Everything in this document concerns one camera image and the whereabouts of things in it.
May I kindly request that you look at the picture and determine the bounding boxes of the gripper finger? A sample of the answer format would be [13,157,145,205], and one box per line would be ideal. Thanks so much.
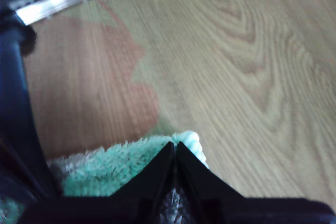
[109,141,175,224]
[0,7,64,202]
[175,141,249,224]

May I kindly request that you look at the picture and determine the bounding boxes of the mint green fluffy tea towel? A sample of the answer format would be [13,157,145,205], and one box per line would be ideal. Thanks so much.
[0,130,210,224]

